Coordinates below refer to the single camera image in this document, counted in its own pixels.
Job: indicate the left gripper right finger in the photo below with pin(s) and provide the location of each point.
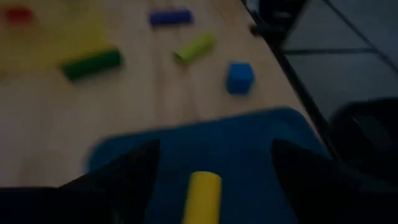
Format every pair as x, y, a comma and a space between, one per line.
317, 199

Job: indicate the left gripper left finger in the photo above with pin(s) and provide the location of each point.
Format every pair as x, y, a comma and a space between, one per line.
124, 193

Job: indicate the yellow cylinder block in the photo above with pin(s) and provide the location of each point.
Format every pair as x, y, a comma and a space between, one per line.
202, 199

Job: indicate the dark green long block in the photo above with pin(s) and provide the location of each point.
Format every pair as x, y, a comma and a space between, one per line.
91, 64

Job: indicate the light green long block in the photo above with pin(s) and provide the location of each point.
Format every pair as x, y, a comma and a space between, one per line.
194, 49

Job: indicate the black rounded object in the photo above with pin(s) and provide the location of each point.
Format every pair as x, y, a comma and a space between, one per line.
367, 140

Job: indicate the teal plastic tray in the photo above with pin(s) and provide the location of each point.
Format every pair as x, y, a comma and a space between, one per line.
233, 146

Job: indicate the blue cube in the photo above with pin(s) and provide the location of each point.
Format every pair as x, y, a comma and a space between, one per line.
239, 77

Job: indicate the yellow translucent tray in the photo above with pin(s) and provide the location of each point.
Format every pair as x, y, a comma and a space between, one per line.
74, 37

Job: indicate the purple long block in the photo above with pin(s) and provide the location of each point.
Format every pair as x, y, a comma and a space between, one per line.
171, 17

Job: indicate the red cube block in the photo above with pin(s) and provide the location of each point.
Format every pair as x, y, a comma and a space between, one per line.
18, 15

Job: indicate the black aluminium frame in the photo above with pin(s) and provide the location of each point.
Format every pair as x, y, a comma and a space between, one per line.
311, 105

